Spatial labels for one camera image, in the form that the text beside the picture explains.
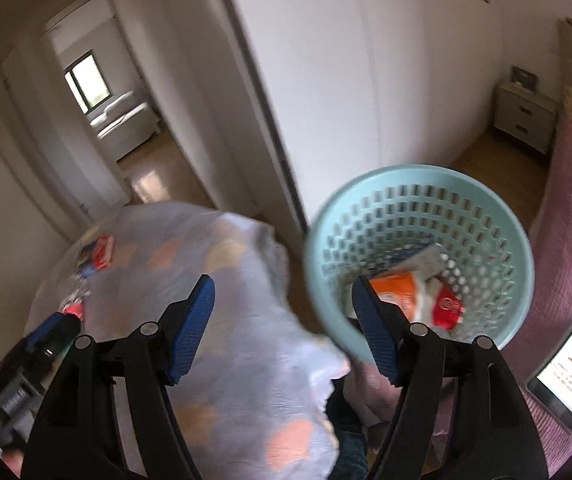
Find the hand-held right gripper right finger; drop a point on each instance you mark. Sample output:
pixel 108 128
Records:
pixel 378 340

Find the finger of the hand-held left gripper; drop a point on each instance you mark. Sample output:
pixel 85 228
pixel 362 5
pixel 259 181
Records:
pixel 40 332

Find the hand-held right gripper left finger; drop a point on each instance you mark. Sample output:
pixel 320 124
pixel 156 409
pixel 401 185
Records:
pixel 188 340

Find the orange paper cup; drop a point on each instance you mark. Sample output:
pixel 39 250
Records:
pixel 396 292

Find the red snack packet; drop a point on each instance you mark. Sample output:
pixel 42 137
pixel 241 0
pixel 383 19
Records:
pixel 102 252
pixel 448 307

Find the teal plastic basket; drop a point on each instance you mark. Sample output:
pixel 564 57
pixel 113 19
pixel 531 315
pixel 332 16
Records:
pixel 326 270

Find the pink stool cushion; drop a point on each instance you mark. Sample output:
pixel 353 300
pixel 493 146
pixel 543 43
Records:
pixel 366 395

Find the floral cloth covered table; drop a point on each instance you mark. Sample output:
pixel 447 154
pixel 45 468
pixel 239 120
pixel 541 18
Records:
pixel 246 335

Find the dark fleece cloth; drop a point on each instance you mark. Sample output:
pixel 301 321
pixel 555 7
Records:
pixel 348 440

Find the bed with pink cover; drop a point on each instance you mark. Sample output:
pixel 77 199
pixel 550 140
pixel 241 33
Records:
pixel 566 235

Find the white sofa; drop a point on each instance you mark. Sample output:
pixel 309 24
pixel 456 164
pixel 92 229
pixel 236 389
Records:
pixel 125 125

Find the dark framed window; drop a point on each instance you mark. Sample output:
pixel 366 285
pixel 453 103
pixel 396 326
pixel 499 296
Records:
pixel 86 82

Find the white sliding door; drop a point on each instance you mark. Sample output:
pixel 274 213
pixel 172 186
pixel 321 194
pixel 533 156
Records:
pixel 205 85

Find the grey nightstand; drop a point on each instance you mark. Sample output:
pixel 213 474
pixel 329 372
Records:
pixel 523 117

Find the white wardrobe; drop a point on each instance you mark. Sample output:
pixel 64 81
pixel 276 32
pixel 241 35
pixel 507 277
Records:
pixel 391 60

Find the small picture frame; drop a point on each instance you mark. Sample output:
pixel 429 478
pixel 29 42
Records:
pixel 524 78

